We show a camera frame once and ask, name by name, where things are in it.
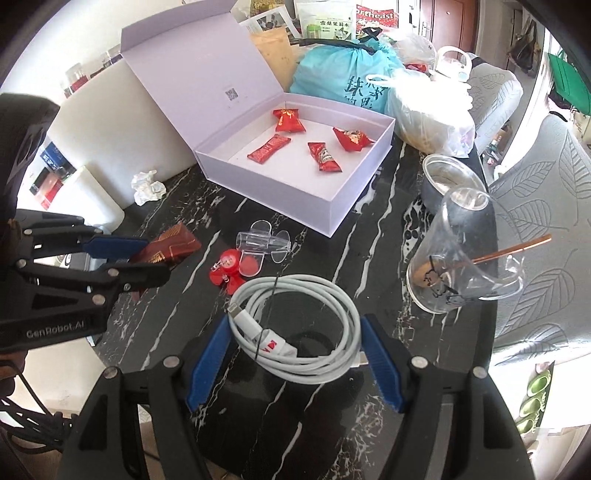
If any dark maroon snack packet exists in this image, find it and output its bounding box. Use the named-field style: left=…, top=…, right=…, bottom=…
left=129, top=222, right=201, bottom=266

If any red toy propeller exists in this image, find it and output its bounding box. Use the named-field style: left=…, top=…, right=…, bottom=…
left=208, top=249, right=263, bottom=295

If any clear plastic toy airplane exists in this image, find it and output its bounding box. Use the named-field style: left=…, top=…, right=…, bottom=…
left=235, top=220, right=291, bottom=278

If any white charging cable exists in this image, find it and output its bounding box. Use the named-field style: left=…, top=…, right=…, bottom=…
left=227, top=274, right=366, bottom=385

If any red stick packet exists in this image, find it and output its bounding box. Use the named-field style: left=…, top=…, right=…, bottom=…
left=247, top=134, right=291, bottom=164

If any red gold candy packet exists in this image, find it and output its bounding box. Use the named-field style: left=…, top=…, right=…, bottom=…
left=273, top=108, right=305, bottom=133

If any red twisted candy packet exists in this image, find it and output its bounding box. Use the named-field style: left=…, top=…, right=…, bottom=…
left=308, top=142, right=342, bottom=173

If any red cartoon candy packet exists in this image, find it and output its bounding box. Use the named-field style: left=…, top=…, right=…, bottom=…
left=332, top=127, right=374, bottom=152

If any crumpled white tissue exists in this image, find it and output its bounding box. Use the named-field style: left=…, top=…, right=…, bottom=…
left=131, top=170, right=167, bottom=206

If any large white flat box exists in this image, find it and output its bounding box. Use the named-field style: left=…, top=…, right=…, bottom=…
left=48, top=60, right=195, bottom=209

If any clear glass mug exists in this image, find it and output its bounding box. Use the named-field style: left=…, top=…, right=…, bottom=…
left=407, top=187, right=525, bottom=314

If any copper stirring stick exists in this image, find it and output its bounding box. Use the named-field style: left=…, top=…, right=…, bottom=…
left=454, top=234, right=552, bottom=268

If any open lavender gift box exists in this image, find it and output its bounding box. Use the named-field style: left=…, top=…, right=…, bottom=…
left=121, top=1, right=394, bottom=237

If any stainless steel strainer bowl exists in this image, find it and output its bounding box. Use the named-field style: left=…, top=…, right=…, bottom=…
left=421, top=154, right=485, bottom=215

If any grey leaf pattern chair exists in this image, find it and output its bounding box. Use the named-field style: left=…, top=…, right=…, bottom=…
left=490, top=114, right=590, bottom=365

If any brown paper envelope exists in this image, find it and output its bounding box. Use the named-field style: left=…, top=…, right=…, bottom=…
left=250, top=28, right=297, bottom=92

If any teal plastic bag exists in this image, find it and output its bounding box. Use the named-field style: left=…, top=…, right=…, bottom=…
left=290, top=39, right=404, bottom=113

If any black white printed leaflet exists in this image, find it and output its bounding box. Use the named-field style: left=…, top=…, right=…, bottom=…
left=240, top=5, right=301, bottom=40

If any white plastic bag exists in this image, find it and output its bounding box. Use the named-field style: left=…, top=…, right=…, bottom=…
left=366, top=69, right=476, bottom=158

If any green white tea pouch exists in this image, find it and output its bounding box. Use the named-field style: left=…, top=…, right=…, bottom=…
left=294, top=0, right=356, bottom=40

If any black long clip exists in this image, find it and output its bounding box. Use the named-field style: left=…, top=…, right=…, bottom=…
left=290, top=27, right=383, bottom=55

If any red Northeast shopping bag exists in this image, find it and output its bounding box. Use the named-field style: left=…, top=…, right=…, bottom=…
left=356, top=1, right=399, bottom=35

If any clear crinkled plastic bag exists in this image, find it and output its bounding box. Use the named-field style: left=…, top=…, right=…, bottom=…
left=394, top=33, right=437, bottom=67

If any green tote bag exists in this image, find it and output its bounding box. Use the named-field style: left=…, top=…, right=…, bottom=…
left=548, top=50, right=591, bottom=116

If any white electric kettle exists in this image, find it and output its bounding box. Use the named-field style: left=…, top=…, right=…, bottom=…
left=435, top=46, right=473, bottom=83

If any brown wooden door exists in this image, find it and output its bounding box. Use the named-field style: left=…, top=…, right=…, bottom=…
left=419, top=0, right=478, bottom=52

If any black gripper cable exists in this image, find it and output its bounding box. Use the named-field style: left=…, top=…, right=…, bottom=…
left=0, top=363, right=75, bottom=455

